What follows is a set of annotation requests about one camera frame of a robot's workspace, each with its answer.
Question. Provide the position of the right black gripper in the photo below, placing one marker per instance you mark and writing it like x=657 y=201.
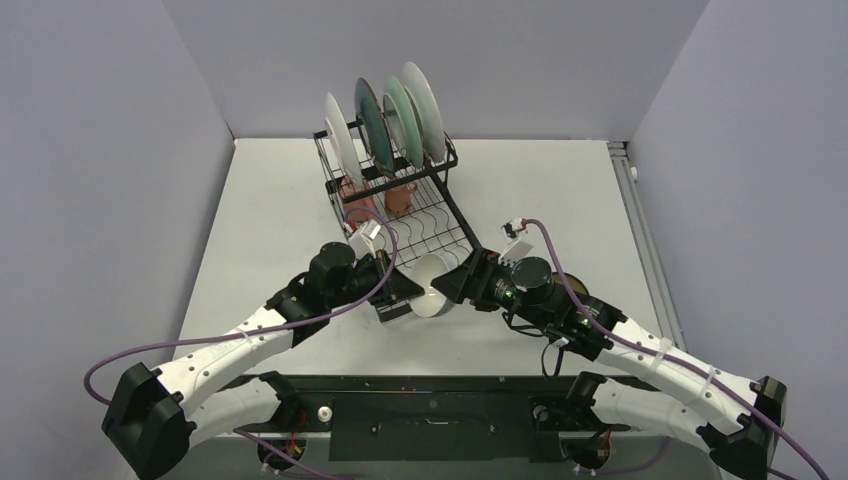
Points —
x=486 y=279

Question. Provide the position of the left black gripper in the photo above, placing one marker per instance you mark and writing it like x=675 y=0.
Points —
x=398 y=288

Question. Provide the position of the white bowl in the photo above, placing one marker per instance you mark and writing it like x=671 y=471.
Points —
x=431 y=303

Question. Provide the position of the black wire dish rack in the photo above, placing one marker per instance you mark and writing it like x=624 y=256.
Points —
x=433 y=222

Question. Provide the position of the small pink mug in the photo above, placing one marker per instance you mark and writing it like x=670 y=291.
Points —
x=398 y=200

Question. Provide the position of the large pink mug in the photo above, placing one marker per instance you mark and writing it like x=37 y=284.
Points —
x=360 y=210

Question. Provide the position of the green rimmed white plate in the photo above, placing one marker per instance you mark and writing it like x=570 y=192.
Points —
x=341 y=141

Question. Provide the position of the light teal flower plate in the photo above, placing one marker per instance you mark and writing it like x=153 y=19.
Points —
x=402 y=123

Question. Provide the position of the blue glazed plate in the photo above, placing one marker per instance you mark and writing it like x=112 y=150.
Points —
x=373 y=129

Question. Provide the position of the red and blue plate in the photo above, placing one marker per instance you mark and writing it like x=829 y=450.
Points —
x=429 y=114

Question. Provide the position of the dark bowl beige inside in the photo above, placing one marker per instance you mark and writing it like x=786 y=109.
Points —
x=575 y=283

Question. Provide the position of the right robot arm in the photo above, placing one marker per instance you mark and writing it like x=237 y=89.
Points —
x=732 y=418

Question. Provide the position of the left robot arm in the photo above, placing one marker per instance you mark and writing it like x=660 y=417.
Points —
x=156 y=415

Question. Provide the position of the black base panel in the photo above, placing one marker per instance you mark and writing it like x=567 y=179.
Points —
x=429 y=418

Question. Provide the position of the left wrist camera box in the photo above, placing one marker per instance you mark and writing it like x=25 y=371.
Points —
x=362 y=239

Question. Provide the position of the aluminium rail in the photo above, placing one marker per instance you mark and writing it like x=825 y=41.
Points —
x=626 y=176

